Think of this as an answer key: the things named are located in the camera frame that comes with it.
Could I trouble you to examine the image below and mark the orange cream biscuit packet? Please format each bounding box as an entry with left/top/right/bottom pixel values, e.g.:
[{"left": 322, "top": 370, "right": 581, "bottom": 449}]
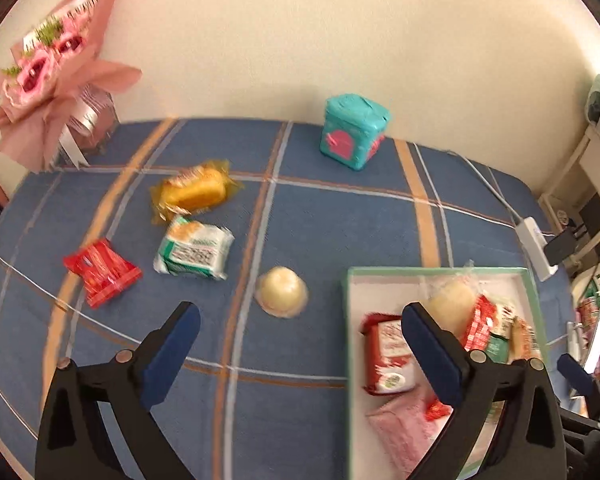
[{"left": 508, "top": 316, "right": 542, "bottom": 363}]

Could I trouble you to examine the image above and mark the red patterned wafer packet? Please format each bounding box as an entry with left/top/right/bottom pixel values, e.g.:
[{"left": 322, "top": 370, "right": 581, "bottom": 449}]
[{"left": 463, "top": 295, "right": 496, "bottom": 351}]

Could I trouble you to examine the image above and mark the pink snack packet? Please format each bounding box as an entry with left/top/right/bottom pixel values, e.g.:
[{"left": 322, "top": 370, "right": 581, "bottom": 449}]
[{"left": 366, "top": 389, "right": 453, "bottom": 478}]

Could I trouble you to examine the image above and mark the steamed bun packet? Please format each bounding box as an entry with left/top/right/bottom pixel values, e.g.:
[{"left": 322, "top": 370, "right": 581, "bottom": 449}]
[{"left": 424, "top": 272, "right": 479, "bottom": 339}]

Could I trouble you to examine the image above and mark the red milk snack packet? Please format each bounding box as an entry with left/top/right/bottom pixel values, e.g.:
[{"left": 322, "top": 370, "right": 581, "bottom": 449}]
[{"left": 360, "top": 312, "right": 416, "bottom": 396}]

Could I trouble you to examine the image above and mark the red flower snack packet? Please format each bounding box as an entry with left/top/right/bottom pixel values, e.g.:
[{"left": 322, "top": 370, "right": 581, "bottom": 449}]
[{"left": 64, "top": 238, "right": 143, "bottom": 309}]

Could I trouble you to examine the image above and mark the green white snack packet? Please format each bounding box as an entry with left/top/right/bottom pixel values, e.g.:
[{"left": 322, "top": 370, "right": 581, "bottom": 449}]
[{"left": 154, "top": 216, "right": 234, "bottom": 281}]

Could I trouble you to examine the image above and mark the pudding jelly cup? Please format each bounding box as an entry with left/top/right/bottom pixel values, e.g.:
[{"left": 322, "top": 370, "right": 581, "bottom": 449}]
[{"left": 254, "top": 266, "right": 309, "bottom": 318}]

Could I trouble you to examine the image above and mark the yellow soft bread packet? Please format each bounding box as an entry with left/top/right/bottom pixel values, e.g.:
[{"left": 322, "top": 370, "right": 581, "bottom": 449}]
[{"left": 150, "top": 159, "right": 242, "bottom": 224}]

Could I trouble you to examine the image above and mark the dark green snack packet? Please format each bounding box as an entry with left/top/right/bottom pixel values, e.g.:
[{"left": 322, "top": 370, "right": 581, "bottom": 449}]
[{"left": 484, "top": 334, "right": 509, "bottom": 364}]

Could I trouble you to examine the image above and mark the cream puff snack packet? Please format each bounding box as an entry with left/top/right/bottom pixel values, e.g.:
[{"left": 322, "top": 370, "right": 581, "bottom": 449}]
[{"left": 491, "top": 301, "right": 516, "bottom": 340}]

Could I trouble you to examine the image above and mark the teal rimmed white tray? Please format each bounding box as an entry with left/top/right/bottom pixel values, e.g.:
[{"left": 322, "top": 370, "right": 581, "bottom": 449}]
[{"left": 343, "top": 266, "right": 548, "bottom": 479}]

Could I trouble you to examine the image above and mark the black power adapter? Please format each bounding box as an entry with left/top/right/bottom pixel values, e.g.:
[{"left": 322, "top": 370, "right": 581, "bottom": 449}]
[{"left": 543, "top": 230, "right": 578, "bottom": 266}]

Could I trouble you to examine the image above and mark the white power strip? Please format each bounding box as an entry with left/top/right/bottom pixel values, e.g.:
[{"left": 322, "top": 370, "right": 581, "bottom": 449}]
[{"left": 515, "top": 217, "right": 558, "bottom": 282}]

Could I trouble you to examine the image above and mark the white chair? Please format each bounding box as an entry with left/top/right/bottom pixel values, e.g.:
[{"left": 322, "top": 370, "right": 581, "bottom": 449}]
[{"left": 539, "top": 126, "right": 600, "bottom": 278}]

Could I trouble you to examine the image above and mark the blue plaid tablecloth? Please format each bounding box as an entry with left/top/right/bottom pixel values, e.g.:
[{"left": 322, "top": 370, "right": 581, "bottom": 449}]
[{"left": 0, "top": 117, "right": 581, "bottom": 480}]

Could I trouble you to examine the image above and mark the glass vase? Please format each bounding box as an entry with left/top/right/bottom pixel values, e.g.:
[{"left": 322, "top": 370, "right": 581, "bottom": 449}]
[{"left": 59, "top": 84, "right": 119, "bottom": 168}]

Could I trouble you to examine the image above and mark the pink rose bouquet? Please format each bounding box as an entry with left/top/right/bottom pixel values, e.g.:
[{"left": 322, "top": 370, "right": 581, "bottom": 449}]
[{"left": 0, "top": 0, "right": 142, "bottom": 172}]

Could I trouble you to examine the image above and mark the teal toy box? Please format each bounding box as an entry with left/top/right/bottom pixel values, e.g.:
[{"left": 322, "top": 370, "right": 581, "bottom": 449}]
[{"left": 320, "top": 93, "right": 391, "bottom": 171}]

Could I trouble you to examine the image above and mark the grey power strip cord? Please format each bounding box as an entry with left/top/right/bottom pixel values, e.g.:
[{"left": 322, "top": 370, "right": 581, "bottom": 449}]
[{"left": 446, "top": 148, "right": 524, "bottom": 226}]

